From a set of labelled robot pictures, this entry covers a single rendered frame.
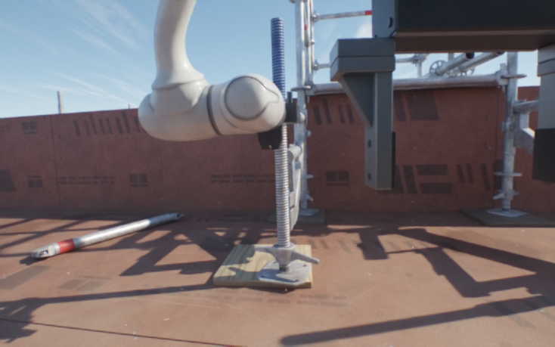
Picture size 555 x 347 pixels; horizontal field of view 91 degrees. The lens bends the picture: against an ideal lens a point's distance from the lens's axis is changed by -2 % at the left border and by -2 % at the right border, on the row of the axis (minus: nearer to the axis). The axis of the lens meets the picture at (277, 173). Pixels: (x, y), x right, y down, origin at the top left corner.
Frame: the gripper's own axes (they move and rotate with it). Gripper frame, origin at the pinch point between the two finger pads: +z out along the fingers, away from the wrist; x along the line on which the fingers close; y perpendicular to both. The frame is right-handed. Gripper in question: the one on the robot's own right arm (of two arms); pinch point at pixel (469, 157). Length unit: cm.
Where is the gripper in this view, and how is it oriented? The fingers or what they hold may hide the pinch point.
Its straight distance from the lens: 24.9
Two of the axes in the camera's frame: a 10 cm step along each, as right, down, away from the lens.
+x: 10.0, -0.3, -0.2
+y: -0.1, 1.1, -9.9
